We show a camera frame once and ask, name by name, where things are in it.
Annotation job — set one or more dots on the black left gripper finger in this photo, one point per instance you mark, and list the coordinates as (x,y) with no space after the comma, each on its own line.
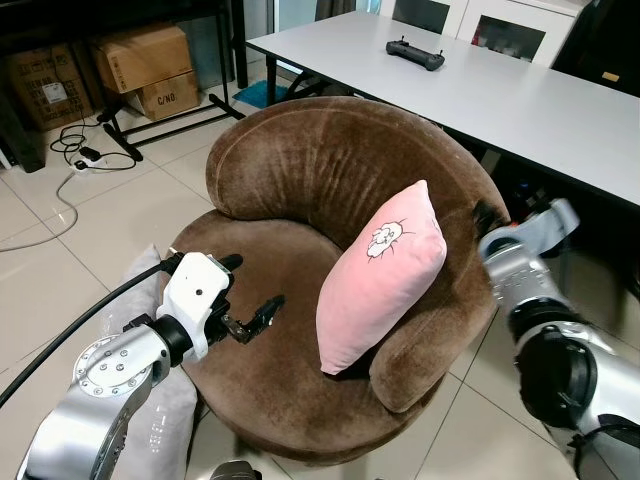
(230,263)
(265,312)

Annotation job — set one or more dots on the grey pillow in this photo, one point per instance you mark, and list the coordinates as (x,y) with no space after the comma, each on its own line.
(170,420)

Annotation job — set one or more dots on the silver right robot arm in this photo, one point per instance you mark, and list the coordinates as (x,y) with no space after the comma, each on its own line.
(560,370)

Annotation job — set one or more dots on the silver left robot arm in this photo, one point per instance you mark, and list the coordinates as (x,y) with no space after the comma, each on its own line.
(100,400)

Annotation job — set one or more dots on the pink pillow with cartoon print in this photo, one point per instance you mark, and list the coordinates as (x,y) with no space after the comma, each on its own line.
(380,280)

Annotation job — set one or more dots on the teal floor mat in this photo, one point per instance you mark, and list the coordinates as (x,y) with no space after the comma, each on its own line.
(262,93)

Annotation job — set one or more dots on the white table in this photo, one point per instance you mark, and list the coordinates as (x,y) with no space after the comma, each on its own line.
(500,100)

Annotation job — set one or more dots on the silver left robot leg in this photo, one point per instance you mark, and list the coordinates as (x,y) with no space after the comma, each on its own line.
(235,471)

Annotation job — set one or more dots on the white power strip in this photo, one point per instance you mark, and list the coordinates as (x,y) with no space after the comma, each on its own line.
(90,157)

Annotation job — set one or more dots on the cardboard box with black print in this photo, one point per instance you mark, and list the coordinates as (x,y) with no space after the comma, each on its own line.
(168,97)

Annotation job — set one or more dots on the black remote controller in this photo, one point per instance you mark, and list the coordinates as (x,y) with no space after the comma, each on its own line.
(415,55)

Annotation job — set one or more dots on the white cabinet with glass doors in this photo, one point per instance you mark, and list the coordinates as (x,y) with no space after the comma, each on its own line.
(500,25)

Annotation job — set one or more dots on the plain brown cardboard box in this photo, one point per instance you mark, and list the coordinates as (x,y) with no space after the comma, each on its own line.
(145,58)

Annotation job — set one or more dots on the cardboard box with white label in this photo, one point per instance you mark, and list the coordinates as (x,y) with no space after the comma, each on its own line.
(50,90)

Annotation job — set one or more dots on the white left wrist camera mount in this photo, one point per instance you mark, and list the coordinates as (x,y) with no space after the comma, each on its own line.
(195,295)

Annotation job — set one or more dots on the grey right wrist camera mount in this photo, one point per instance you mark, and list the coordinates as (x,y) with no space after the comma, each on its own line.
(550,225)

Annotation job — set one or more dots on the black metal desk frame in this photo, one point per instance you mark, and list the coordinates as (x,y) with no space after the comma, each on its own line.
(218,100)

